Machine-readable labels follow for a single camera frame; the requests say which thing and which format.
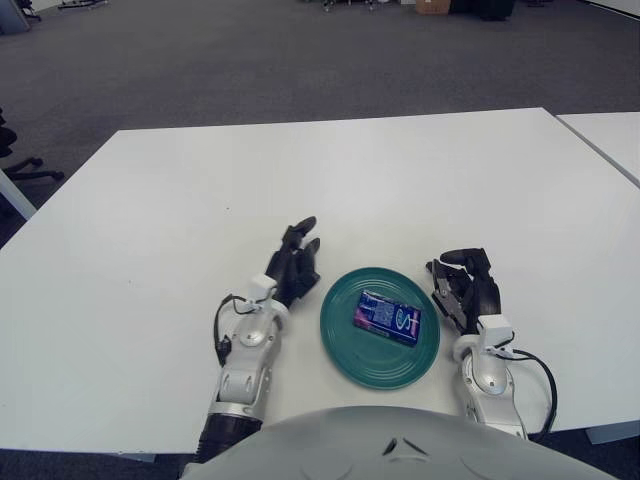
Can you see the white table leg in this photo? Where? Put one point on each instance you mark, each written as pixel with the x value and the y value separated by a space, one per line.
pixel 17 197

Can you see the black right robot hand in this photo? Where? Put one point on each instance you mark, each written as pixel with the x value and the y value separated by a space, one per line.
pixel 482 295

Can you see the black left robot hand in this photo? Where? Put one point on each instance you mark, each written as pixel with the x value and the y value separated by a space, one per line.
pixel 290 272

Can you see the blue gum pack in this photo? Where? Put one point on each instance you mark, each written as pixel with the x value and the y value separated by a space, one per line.
pixel 385 317

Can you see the black chair casters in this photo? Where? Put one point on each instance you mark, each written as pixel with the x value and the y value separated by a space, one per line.
pixel 329 5
pixel 372 4

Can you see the green ribbed plate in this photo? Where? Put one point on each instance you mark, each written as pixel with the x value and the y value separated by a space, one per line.
pixel 370 365

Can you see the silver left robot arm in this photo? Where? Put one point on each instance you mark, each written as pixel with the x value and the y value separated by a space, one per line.
pixel 247 360

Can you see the grey blue partition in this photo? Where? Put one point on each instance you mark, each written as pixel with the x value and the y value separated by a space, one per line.
pixel 12 15

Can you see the large black object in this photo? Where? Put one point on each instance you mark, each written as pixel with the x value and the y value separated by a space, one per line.
pixel 482 7

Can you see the black office chair base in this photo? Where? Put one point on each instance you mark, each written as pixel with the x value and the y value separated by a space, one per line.
pixel 35 173

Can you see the grey robot torso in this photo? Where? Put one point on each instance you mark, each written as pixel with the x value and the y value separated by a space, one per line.
pixel 325 450

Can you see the black stand feet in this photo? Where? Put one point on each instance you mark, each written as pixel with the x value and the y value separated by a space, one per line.
pixel 82 4

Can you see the brown cardboard box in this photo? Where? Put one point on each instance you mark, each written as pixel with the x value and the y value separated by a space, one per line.
pixel 432 5

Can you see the white table frame beam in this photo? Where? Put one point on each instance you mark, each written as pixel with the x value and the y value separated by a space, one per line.
pixel 612 434

